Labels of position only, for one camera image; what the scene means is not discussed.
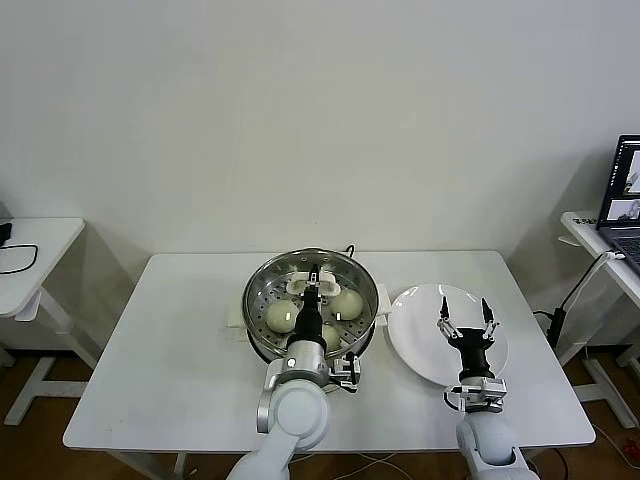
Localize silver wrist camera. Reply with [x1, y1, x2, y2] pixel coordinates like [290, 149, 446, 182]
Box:
[327, 352, 363, 395]
[443, 377, 508, 415]

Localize black looped cable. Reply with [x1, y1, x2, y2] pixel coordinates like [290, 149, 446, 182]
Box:
[0, 242, 40, 276]

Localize stainless steel steamer basket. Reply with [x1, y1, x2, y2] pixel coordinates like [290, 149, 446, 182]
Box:
[242, 248, 380, 367]

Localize dark grey laptop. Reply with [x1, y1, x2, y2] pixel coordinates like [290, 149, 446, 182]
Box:
[594, 133, 640, 277]

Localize white round plate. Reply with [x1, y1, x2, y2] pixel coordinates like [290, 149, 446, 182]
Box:
[387, 283, 510, 388]

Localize white laptop cable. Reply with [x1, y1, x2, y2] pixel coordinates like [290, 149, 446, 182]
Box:
[569, 251, 624, 307]

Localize white steamed baozi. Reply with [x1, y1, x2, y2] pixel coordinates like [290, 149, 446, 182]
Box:
[330, 290, 364, 321]
[322, 324, 344, 352]
[265, 301, 300, 334]

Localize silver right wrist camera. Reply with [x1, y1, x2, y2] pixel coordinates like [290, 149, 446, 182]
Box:
[443, 377, 508, 415]

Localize white side desk with cable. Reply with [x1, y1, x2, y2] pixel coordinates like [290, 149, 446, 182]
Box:
[0, 217, 101, 426]

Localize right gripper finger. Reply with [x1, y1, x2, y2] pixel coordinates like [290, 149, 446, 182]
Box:
[478, 297, 502, 342]
[437, 296, 462, 342]

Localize white side desk with laptop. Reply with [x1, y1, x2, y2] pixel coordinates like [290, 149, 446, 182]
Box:
[557, 210, 640, 429]

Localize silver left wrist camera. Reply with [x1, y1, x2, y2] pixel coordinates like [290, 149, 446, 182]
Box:
[327, 352, 363, 395]

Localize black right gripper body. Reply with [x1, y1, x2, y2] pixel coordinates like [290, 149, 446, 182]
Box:
[448, 326, 497, 372]

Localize black power adapter with cable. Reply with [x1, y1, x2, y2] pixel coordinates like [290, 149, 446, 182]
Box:
[531, 287, 577, 347]

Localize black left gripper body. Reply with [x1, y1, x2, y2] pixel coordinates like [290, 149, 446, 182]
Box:
[291, 294, 327, 345]

